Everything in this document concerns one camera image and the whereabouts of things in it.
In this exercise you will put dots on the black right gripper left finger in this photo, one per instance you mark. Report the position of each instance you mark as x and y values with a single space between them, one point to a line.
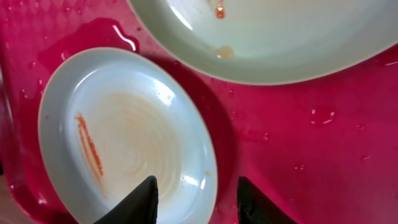
138 207

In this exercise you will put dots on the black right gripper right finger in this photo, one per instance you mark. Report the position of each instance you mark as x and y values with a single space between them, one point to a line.
254 207

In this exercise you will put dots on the white plate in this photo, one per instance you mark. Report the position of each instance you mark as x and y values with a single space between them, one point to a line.
270 42
110 118

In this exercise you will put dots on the red plastic tray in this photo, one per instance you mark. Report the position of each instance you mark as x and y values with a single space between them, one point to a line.
325 151

